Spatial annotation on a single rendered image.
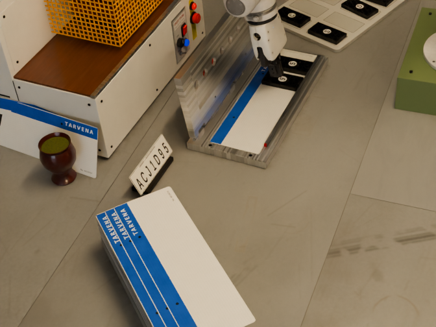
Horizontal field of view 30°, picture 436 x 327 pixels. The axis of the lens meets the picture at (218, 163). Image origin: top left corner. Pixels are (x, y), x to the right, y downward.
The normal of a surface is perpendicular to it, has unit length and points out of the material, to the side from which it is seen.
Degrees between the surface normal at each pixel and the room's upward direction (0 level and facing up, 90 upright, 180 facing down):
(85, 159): 69
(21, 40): 90
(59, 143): 0
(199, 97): 83
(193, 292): 0
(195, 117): 83
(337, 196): 0
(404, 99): 90
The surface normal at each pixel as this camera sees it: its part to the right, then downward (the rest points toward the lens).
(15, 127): -0.48, 0.32
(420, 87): -0.36, 0.66
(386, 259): -0.07, -0.73
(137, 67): 0.91, 0.24
